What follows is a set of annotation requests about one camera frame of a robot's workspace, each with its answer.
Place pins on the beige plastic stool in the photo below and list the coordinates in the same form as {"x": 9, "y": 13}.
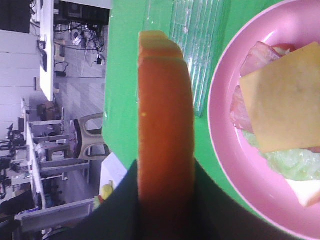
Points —
{"x": 85, "y": 139}

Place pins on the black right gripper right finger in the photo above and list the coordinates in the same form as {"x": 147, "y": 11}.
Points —
{"x": 218, "y": 217}

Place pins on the bacon strip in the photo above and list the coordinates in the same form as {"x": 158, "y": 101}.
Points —
{"x": 238, "y": 113}
{"x": 262, "y": 54}

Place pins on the white bread slice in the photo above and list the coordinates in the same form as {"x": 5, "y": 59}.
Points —
{"x": 306, "y": 193}

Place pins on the green lettuce leaf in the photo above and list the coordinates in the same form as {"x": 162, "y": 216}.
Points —
{"x": 294, "y": 164}

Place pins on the white desk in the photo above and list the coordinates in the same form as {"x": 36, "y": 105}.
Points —
{"x": 46, "y": 16}

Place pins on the clear right plastic tray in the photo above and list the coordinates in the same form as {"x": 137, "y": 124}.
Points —
{"x": 194, "y": 26}

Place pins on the yellow cheese slice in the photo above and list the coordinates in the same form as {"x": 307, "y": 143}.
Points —
{"x": 283, "y": 101}

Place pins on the yellow toy figure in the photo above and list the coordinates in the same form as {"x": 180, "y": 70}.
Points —
{"x": 106, "y": 191}

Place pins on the pink round plate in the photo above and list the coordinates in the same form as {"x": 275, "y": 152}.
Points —
{"x": 237, "y": 168}

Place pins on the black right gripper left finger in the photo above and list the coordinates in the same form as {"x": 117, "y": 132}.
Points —
{"x": 117, "y": 218}

